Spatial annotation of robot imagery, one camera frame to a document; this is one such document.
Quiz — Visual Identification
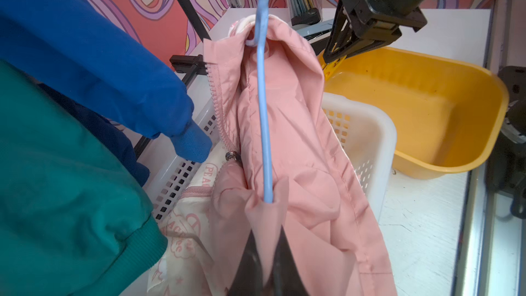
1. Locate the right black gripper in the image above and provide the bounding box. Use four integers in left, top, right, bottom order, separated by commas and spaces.
322, 0, 427, 63

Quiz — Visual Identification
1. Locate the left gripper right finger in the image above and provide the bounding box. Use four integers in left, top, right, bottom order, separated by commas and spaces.
272, 228, 308, 296

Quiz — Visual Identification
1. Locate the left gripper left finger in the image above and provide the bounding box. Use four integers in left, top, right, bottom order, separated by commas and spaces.
227, 232, 263, 296

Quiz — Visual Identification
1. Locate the pink printed jacket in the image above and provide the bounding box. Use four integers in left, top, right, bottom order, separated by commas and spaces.
147, 16, 397, 295

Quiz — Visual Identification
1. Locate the light blue hanger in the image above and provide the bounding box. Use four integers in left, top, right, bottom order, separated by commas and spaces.
246, 0, 273, 204

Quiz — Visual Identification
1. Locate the white perforated plastic basket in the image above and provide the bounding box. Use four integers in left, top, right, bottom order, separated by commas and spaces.
140, 93, 397, 221

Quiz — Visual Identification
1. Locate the yellow plastic tray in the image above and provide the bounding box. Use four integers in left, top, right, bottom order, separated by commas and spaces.
322, 47, 509, 180

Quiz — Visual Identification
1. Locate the green jacket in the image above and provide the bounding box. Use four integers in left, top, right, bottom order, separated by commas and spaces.
1, 63, 168, 295

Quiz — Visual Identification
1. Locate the blue red white jacket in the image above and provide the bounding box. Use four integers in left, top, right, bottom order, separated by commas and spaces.
1, 0, 212, 184

